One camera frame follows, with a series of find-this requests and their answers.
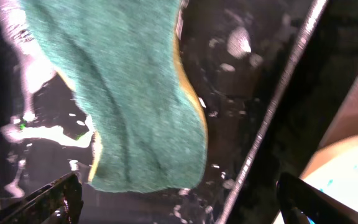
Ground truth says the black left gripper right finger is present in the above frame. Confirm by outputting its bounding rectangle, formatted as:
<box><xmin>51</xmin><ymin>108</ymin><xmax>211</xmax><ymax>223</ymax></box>
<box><xmin>276</xmin><ymin>173</ymin><xmax>358</xmax><ymax>224</ymax></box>

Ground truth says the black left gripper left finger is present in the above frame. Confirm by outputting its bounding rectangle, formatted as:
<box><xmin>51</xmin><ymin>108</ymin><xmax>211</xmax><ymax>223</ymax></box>
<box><xmin>0</xmin><ymin>172</ymin><xmax>83</xmax><ymax>224</ymax></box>

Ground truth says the white plate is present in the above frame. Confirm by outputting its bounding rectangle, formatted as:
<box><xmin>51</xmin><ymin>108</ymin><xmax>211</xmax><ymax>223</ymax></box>
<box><xmin>273</xmin><ymin>135</ymin><xmax>358</xmax><ymax>224</ymax></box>

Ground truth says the green yellow sponge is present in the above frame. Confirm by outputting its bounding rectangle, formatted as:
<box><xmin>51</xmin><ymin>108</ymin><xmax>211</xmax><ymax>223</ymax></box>
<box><xmin>21</xmin><ymin>0</ymin><xmax>208</xmax><ymax>193</ymax></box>

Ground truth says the brown serving tray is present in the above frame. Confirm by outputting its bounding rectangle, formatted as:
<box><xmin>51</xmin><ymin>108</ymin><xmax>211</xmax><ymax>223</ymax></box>
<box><xmin>222</xmin><ymin>1</ymin><xmax>358</xmax><ymax>223</ymax></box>

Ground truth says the black water basin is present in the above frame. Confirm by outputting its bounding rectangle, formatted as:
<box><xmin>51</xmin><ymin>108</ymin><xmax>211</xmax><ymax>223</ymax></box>
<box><xmin>0</xmin><ymin>0</ymin><xmax>324</xmax><ymax>223</ymax></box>

